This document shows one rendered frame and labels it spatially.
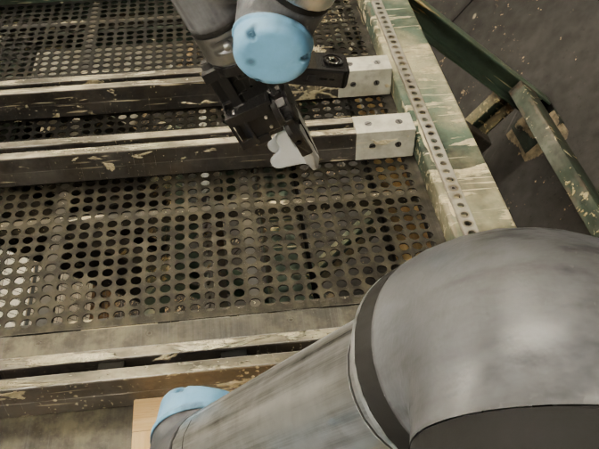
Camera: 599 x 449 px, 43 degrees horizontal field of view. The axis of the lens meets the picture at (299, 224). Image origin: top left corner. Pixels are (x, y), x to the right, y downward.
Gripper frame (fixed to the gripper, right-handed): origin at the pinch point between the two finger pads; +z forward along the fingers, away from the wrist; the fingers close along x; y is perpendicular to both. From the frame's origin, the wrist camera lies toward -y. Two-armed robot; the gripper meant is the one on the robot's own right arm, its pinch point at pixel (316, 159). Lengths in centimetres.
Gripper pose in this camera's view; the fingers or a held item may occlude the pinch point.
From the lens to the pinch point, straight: 104.6
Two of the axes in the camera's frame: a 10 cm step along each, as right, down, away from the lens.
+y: -9.1, 3.8, 1.8
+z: 4.0, 6.5, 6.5
